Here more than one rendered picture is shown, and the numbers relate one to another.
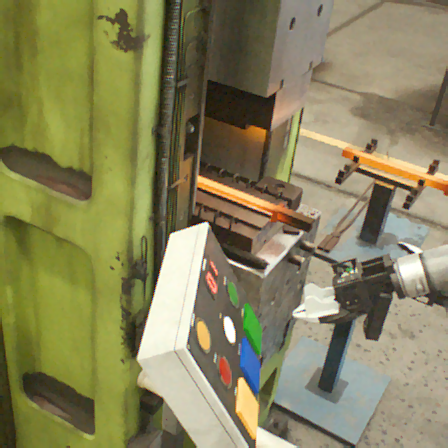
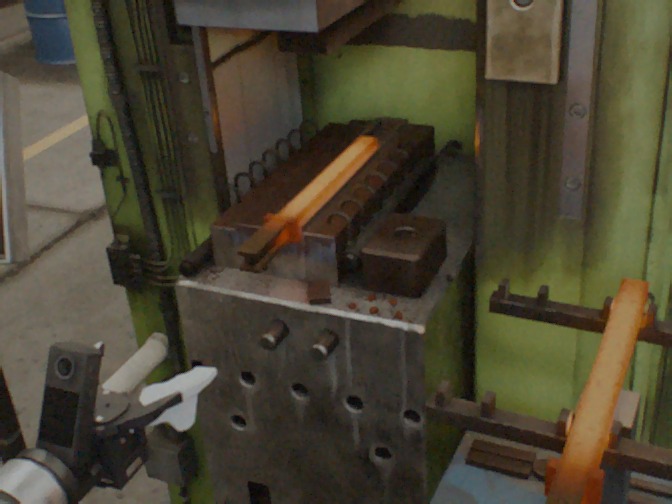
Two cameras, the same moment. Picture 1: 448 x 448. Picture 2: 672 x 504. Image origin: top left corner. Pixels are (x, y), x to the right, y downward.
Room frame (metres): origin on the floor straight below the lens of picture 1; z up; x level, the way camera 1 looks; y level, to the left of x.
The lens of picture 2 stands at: (1.49, -1.20, 1.56)
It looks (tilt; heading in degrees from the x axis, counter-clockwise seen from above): 29 degrees down; 91
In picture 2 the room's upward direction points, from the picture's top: 4 degrees counter-clockwise
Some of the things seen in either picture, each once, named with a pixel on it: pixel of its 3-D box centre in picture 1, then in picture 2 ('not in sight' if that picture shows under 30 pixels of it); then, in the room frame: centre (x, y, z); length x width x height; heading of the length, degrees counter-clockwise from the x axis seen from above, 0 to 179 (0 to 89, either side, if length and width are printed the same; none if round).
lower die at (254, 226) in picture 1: (200, 201); (332, 187); (1.46, 0.08, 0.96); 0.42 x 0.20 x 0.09; 65
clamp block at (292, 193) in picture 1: (277, 196); (405, 254); (1.56, -0.13, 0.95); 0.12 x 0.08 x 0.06; 65
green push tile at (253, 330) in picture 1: (250, 329); not in sight; (0.93, -0.07, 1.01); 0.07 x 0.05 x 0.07; 0
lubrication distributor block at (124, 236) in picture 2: (144, 334); (127, 264); (1.09, 0.16, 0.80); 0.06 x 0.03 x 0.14; 155
